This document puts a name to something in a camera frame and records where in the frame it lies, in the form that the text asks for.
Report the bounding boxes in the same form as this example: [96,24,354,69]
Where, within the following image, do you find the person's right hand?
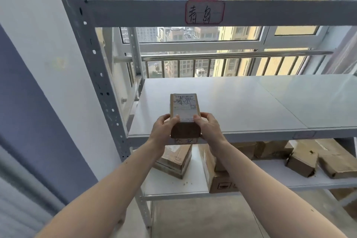
[193,112,228,151]

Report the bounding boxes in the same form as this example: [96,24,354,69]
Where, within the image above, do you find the person's left forearm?
[36,141,166,238]

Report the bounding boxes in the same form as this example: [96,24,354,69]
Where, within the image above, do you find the taped cardboard box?
[160,144,193,173]

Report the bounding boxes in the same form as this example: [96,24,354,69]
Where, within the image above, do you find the white metal shelving rack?
[50,0,357,238]

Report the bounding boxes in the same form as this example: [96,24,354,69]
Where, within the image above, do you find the steel window guard railing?
[114,49,334,79]

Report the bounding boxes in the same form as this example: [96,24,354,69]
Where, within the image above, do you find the large flat cardboard box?
[295,138,357,180]

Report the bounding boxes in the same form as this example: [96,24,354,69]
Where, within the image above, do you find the upright labelled cardboard box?
[199,144,241,194]

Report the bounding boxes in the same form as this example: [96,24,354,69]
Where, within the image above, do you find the person's left hand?
[148,114,181,152]

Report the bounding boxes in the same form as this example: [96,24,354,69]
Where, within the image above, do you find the white-framed window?
[112,0,357,80]

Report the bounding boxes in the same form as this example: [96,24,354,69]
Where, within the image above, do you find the person's right forearm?
[213,141,344,238]

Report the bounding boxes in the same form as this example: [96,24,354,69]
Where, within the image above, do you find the red-bordered handwritten paper label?
[185,0,225,25]

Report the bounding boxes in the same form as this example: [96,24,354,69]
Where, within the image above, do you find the small white-labelled cardboard box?
[170,93,202,139]

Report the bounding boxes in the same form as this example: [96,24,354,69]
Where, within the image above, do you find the small dented cardboard box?
[285,146,319,178]

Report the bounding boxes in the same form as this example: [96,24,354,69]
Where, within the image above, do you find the white corrugated panel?
[0,135,66,238]

